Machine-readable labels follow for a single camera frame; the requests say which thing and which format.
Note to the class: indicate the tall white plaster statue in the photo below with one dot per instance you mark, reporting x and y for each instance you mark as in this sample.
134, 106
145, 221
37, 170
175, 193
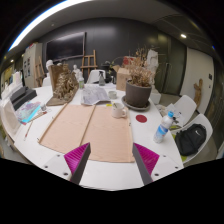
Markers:
152, 61

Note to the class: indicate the white blue-capped drink bottle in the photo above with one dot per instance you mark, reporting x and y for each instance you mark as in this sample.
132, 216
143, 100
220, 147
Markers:
163, 128

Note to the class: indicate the flat round red coaster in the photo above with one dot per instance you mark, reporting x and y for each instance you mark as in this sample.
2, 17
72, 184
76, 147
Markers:
141, 118

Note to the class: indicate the wooden wall figure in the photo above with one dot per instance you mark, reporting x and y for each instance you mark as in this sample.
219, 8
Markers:
198, 93

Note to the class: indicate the small white round container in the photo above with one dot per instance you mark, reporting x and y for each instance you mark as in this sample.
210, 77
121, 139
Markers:
112, 94

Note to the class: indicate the stack of papers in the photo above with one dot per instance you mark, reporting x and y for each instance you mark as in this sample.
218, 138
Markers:
173, 115

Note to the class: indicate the black flat case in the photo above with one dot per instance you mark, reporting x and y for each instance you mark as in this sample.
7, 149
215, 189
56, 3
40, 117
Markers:
21, 97

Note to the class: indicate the printed newspaper sheet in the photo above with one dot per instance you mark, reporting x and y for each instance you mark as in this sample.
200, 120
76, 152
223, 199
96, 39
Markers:
93, 95

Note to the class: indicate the colourful picture book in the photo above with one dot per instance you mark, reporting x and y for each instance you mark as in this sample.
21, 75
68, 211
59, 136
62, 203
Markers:
28, 111

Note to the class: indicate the white chair behind table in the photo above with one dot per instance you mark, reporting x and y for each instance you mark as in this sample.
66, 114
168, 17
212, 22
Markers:
94, 76

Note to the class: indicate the black wall screen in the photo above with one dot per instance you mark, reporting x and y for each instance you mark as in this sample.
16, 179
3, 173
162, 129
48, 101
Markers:
65, 46

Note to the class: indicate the round ceiling spot light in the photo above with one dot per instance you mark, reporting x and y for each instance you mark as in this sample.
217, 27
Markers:
183, 35

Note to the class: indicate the yellow paper scrap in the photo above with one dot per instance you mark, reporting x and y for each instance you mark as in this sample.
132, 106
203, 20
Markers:
109, 104

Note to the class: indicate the dried plant in grey pot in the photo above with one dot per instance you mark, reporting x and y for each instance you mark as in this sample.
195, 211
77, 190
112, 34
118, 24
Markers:
137, 93

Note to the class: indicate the slim wooden easel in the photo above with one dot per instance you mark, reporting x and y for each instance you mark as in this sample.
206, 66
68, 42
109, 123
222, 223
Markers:
39, 71

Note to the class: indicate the black backpack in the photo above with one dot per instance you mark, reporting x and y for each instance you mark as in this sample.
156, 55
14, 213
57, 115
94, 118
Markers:
190, 140

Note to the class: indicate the white ceiling light strip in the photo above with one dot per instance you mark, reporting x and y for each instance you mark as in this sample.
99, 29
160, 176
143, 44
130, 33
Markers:
40, 18

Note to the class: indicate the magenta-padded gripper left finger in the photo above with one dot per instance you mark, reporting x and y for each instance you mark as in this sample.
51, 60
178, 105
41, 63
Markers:
77, 159

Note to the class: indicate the white chair with papers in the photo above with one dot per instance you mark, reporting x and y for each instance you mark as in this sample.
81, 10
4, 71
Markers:
186, 105

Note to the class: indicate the red box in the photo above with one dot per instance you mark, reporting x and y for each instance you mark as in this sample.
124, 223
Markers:
128, 61

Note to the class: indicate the white ceramic mug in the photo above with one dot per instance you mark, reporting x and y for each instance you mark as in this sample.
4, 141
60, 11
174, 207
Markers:
117, 111

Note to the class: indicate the red pencil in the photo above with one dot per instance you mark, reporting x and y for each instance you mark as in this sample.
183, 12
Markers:
28, 130

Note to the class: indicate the white plaster bust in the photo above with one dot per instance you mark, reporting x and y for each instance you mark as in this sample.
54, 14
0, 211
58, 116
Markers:
49, 64

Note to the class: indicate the gold spoon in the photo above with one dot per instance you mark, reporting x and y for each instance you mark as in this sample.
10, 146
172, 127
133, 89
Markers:
114, 105

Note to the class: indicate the white pedestal block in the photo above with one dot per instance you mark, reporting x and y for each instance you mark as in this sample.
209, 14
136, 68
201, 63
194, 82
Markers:
155, 96

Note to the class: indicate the grey plant saucer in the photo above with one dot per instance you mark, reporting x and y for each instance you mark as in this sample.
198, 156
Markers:
135, 108

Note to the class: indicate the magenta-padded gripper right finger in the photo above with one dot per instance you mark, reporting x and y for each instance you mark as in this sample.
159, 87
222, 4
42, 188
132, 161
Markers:
146, 160

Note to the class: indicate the brown cardboard box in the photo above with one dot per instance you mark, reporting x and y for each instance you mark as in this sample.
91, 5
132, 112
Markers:
122, 79

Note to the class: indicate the small white plaster figure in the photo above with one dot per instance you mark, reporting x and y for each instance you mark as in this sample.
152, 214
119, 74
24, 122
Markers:
76, 70

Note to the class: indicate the green and white bottle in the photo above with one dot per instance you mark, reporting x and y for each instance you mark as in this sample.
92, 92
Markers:
81, 82

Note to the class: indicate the white cabinet with pictures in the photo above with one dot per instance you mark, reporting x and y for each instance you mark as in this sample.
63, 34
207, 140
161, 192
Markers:
31, 63

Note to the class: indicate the white chair under backpack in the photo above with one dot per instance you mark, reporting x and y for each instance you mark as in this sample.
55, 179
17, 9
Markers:
205, 121

